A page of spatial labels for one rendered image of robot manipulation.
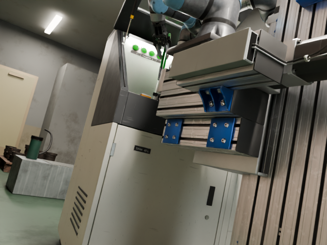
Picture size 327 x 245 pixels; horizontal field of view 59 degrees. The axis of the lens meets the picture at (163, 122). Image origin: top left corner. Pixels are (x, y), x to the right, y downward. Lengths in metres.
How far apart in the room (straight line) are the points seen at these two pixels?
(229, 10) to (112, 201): 0.92
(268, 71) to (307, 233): 0.39
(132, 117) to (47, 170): 2.38
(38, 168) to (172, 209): 2.37
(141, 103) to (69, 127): 6.10
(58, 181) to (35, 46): 5.33
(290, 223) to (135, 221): 0.79
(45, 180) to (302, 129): 3.16
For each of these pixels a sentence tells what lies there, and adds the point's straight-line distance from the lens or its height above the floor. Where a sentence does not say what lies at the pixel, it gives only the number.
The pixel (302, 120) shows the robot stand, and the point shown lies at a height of 0.84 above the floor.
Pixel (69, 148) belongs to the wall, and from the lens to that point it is 7.47.
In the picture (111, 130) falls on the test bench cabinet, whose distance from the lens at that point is 1.34.
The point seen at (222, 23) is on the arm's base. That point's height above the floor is 1.12.
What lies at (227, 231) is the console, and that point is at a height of 0.38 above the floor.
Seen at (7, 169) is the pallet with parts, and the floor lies 0.04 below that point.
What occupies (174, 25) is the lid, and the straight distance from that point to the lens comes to 2.04.
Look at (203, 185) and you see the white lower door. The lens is 1.55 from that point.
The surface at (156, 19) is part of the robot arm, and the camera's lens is 1.52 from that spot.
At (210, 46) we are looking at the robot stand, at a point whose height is 0.93.
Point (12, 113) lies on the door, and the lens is 8.13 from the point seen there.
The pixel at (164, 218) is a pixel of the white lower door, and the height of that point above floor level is 0.40.
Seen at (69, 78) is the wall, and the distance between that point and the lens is 7.53.
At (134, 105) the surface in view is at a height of 0.89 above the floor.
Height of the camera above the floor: 0.65
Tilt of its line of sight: 8 degrees up
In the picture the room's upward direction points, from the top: 13 degrees clockwise
